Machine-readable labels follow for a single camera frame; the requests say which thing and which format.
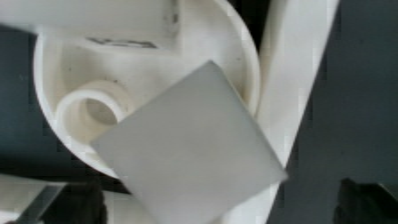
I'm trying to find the white U-shaped fence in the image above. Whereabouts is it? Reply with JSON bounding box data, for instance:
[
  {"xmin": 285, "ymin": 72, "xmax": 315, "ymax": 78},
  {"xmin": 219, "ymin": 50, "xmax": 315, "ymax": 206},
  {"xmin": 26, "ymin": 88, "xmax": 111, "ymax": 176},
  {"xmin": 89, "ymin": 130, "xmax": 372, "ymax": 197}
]
[{"xmin": 104, "ymin": 0, "xmax": 344, "ymax": 224}]

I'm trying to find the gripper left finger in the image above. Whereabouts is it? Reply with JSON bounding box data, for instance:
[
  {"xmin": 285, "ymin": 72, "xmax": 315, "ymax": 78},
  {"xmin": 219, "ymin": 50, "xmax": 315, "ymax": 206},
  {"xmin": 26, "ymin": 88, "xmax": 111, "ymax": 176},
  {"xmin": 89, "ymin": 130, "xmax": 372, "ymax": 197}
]
[{"xmin": 11, "ymin": 181, "xmax": 109, "ymax": 224}]

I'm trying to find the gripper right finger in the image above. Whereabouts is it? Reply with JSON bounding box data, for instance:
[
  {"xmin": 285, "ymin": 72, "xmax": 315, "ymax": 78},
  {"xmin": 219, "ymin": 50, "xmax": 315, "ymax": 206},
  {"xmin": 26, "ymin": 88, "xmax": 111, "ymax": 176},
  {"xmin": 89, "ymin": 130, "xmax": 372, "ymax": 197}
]
[{"xmin": 335, "ymin": 178, "xmax": 398, "ymax": 224}]

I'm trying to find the white stool leg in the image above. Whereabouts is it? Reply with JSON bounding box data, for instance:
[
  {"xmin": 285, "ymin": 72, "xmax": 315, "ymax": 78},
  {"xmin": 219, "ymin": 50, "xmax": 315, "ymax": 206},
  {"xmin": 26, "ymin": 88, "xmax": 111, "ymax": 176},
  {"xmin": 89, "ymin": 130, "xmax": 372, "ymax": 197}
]
[
  {"xmin": 0, "ymin": 0, "xmax": 178, "ymax": 42},
  {"xmin": 91, "ymin": 62, "xmax": 288, "ymax": 224}
]

